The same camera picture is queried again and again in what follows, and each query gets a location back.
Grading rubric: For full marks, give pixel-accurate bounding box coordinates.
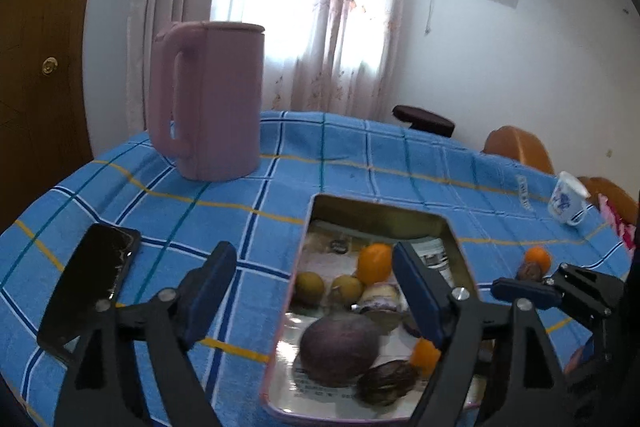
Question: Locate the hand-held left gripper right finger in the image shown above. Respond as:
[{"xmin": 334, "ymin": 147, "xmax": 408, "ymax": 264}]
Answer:
[{"xmin": 392, "ymin": 241, "xmax": 573, "ymax": 427}]

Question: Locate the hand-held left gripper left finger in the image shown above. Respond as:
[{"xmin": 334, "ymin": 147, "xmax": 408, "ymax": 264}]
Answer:
[{"xmin": 52, "ymin": 241, "xmax": 238, "ymax": 427}]

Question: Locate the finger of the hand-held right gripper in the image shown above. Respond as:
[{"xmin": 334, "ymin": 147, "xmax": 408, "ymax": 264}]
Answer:
[{"xmin": 491, "ymin": 278, "xmax": 563, "ymax": 310}]

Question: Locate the dark brown wrinkled fruit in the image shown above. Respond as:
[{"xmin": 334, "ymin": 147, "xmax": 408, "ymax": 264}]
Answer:
[
  {"xmin": 356, "ymin": 359, "xmax": 420, "ymax": 406},
  {"xmin": 515, "ymin": 261, "xmax": 543, "ymax": 283}
]

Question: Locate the short sugarcane piece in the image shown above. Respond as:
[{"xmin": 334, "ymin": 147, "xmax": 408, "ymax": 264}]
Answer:
[{"xmin": 359, "ymin": 283, "xmax": 403, "ymax": 312}]

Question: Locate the small orange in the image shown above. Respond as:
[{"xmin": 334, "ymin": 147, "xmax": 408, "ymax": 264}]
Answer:
[
  {"xmin": 410, "ymin": 338, "xmax": 442, "ymax": 370},
  {"xmin": 524, "ymin": 246, "xmax": 552, "ymax": 275},
  {"xmin": 356, "ymin": 243, "xmax": 394, "ymax": 286}
]

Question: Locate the small yellow-brown round fruit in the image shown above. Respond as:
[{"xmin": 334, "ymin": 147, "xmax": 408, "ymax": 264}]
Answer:
[
  {"xmin": 294, "ymin": 272, "xmax": 326, "ymax": 306},
  {"xmin": 331, "ymin": 275, "xmax": 364, "ymax": 306}
]

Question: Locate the metal tray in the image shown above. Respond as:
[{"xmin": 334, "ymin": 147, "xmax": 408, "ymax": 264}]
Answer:
[{"xmin": 260, "ymin": 193, "xmax": 481, "ymax": 423}]

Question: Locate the large purple passion fruit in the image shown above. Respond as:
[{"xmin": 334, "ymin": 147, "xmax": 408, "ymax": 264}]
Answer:
[{"xmin": 299, "ymin": 312, "xmax": 383, "ymax": 381}]

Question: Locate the white mug with blue print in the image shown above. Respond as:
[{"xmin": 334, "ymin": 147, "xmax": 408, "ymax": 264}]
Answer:
[{"xmin": 546, "ymin": 171, "xmax": 591, "ymax": 227}]

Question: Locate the pink floral cloth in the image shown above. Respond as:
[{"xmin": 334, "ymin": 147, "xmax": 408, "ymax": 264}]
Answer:
[{"xmin": 600, "ymin": 197, "xmax": 637, "ymax": 250}]

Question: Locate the black cracked smartphone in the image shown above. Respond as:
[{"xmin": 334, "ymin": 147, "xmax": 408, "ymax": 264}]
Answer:
[{"xmin": 36, "ymin": 223, "xmax": 142, "ymax": 365}]

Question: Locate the brown leather chair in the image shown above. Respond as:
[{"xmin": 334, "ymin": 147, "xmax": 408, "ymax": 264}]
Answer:
[{"xmin": 482, "ymin": 125, "xmax": 556, "ymax": 175}]

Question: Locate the blue plaid tablecloth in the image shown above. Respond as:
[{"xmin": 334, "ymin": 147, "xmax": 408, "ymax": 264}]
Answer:
[{"xmin": 0, "ymin": 109, "xmax": 633, "ymax": 427}]

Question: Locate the dark round stool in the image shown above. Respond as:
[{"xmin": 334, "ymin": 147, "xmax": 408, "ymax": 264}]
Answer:
[{"xmin": 392, "ymin": 105, "xmax": 457, "ymax": 138}]

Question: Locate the pink electric kettle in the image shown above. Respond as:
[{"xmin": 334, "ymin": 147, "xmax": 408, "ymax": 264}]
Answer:
[{"xmin": 146, "ymin": 21, "xmax": 266, "ymax": 182}]

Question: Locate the brown wooden door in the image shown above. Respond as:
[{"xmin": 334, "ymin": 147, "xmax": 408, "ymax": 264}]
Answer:
[{"xmin": 0, "ymin": 0, "xmax": 118, "ymax": 233}]

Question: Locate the floral sheer curtain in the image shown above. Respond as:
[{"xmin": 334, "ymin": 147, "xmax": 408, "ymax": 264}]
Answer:
[{"xmin": 127, "ymin": 0, "xmax": 413, "ymax": 128}]

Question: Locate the white air conditioner pipe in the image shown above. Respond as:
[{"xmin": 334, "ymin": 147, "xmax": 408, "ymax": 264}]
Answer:
[{"xmin": 406, "ymin": 0, "xmax": 435, "ymax": 35}]

